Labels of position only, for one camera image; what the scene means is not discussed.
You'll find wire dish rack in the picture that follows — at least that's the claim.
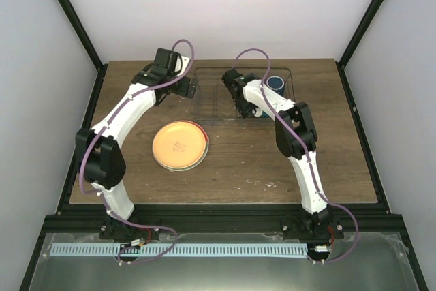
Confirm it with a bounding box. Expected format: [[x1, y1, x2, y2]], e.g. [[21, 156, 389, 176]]
[[191, 67, 296, 125]]

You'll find dark blue mug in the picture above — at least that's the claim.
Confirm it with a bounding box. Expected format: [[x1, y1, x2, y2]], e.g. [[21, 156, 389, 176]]
[[266, 76, 285, 96]]

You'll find orange plate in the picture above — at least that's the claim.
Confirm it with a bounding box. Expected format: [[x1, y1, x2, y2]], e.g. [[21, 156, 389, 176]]
[[152, 120, 208, 169]]

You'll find white and blue bowl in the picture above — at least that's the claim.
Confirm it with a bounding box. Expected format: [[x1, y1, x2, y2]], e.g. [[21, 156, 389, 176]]
[[253, 108, 269, 118]]

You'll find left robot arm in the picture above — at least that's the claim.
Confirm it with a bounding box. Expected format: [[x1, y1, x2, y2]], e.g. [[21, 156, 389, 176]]
[[75, 48, 196, 239]]

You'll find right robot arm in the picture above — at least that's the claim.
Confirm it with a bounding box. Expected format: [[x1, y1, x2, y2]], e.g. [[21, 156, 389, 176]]
[[221, 68, 328, 239]]

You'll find white plate with coloured rim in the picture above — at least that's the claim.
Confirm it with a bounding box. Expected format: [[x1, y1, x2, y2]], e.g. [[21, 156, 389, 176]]
[[153, 121, 211, 172]]

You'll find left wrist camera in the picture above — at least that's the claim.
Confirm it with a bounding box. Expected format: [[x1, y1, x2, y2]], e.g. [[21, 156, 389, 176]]
[[175, 55, 191, 76]]

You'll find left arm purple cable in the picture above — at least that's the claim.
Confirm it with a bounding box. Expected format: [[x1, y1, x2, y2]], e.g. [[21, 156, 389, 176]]
[[78, 38, 197, 264]]

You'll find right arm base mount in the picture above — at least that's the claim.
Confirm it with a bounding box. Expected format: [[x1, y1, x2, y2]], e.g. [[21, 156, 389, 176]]
[[280, 206, 344, 242]]

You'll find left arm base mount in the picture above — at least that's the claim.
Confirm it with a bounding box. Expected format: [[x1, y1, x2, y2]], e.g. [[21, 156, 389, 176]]
[[99, 219, 159, 242]]

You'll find light blue slotted cable duct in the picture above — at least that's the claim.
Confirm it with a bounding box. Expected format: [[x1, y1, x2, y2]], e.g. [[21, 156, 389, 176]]
[[48, 243, 308, 258]]

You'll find black aluminium frame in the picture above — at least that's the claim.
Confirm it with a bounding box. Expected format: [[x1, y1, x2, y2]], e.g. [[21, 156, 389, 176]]
[[20, 0, 428, 290]]

